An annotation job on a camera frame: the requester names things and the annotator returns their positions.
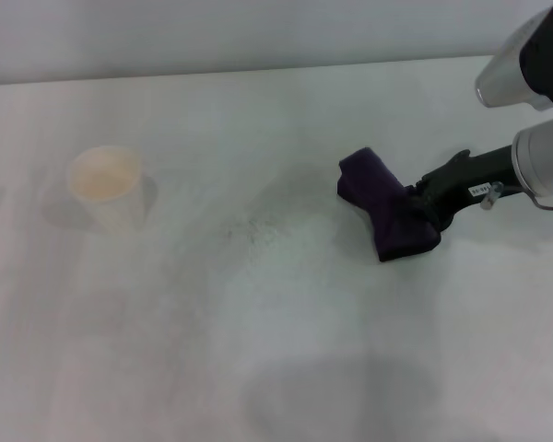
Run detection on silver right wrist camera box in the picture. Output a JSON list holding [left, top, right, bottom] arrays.
[[474, 2, 553, 111]]

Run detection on purple rag with black trim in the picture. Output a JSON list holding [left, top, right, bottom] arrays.
[[335, 145, 442, 263]]

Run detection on clear cable plug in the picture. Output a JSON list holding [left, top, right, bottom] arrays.
[[481, 181, 506, 212]]

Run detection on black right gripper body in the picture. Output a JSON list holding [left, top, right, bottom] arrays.
[[418, 145, 517, 220]]

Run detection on white paper cup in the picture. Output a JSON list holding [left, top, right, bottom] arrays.
[[66, 145, 144, 234]]

